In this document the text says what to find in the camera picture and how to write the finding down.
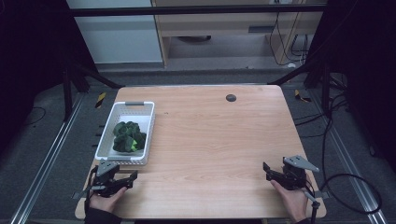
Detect yellow black striped tape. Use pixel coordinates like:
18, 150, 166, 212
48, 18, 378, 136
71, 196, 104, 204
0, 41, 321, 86
94, 91, 107, 109
293, 89, 313, 104

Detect thin black floor cable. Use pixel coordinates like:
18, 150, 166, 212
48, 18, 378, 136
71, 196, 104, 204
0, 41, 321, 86
23, 106, 47, 127

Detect aluminium floor rail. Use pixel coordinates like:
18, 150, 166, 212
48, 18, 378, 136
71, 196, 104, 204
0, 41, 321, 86
309, 90, 389, 224
8, 92, 86, 224

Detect green broccoli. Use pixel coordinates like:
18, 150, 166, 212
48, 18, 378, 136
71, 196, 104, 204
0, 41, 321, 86
112, 132, 148, 154
112, 120, 142, 138

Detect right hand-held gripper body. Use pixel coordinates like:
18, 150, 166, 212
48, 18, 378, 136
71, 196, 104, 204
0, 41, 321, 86
273, 154, 330, 202

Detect light wooden desk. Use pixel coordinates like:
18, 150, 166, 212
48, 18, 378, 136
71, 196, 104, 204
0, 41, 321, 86
151, 0, 329, 67

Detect person's right hand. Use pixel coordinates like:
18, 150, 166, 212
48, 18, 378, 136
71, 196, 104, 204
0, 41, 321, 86
269, 179, 310, 224

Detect black metal stand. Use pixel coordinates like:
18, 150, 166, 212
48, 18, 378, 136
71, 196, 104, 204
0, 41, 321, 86
61, 61, 126, 123
266, 57, 347, 117

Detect person's left hand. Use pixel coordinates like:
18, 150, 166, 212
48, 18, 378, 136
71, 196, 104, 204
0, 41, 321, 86
88, 186, 129, 214

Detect black horizontal bar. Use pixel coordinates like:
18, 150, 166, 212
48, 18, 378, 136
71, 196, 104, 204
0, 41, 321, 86
68, 4, 329, 18

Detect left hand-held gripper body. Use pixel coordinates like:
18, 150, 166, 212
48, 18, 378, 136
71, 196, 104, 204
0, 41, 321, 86
72, 160, 126, 200

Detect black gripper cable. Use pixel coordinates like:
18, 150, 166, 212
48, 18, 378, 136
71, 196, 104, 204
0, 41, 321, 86
309, 201, 321, 224
83, 165, 99, 217

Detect black looped floor cable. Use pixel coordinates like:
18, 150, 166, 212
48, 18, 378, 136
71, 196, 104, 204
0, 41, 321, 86
293, 91, 383, 216

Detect black hanging desk cables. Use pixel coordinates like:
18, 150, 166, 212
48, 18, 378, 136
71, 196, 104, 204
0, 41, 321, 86
268, 11, 310, 67

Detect black curtain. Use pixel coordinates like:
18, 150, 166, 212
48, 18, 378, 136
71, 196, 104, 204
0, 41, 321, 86
303, 0, 396, 175
0, 0, 97, 157

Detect white cabinet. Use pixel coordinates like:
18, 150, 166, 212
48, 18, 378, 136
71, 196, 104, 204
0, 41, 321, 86
65, 0, 163, 65

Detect white plastic basket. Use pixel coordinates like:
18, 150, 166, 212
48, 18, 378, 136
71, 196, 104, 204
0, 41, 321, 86
94, 100, 156, 166

